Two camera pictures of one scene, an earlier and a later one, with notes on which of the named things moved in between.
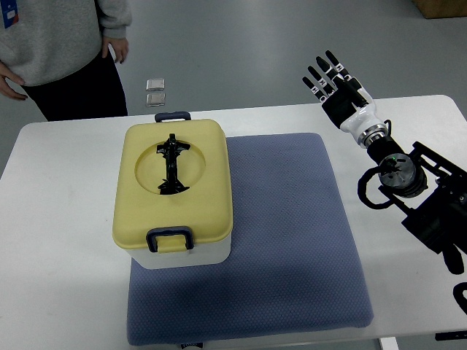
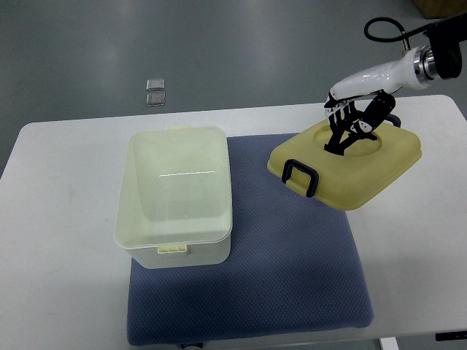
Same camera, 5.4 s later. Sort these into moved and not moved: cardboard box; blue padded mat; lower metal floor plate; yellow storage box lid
Moved: yellow storage box lid
Not moved: lower metal floor plate; blue padded mat; cardboard box
